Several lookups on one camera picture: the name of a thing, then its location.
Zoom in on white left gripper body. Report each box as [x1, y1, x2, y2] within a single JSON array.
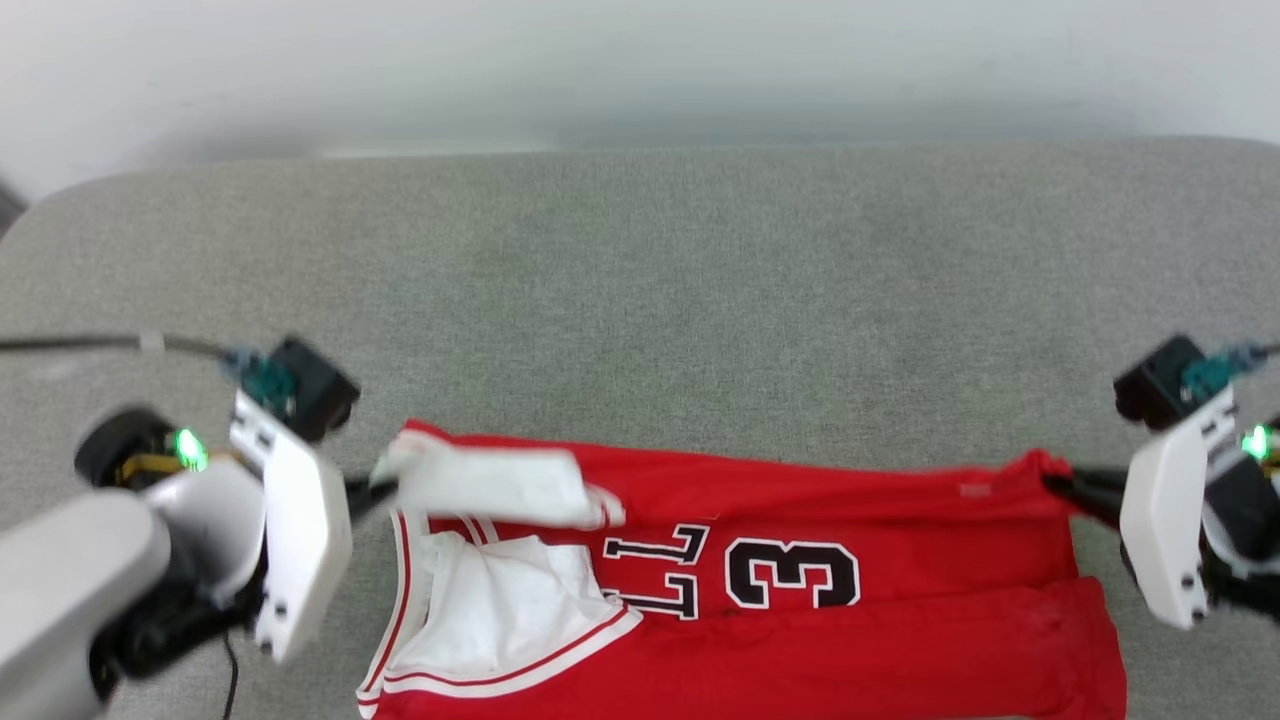
[[228, 388, 354, 665]]

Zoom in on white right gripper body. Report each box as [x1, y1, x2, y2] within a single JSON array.
[[1118, 385, 1239, 632]]

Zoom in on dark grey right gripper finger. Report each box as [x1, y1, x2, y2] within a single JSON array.
[[1043, 470, 1125, 500], [1073, 495, 1125, 532]]

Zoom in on red Bulls jersey white sleeves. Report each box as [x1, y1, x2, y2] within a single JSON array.
[[355, 418, 1129, 720]]

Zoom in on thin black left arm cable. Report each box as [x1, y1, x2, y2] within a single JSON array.
[[216, 630, 243, 720], [0, 332, 237, 364]]

